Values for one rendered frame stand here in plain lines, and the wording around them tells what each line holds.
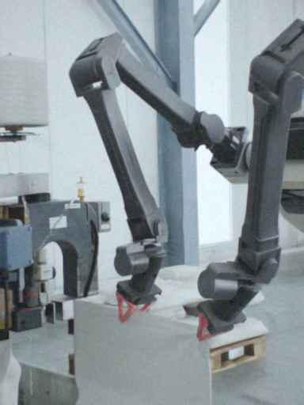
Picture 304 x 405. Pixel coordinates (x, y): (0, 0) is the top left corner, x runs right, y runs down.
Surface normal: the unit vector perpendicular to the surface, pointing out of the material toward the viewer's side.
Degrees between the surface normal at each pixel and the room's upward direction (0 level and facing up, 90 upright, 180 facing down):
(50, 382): 90
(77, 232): 90
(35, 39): 90
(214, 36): 90
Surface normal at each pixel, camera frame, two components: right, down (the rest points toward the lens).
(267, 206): 0.39, 0.48
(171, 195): -0.71, 0.06
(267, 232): 0.38, 0.29
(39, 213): 0.70, 0.02
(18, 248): 0.94, -0.01
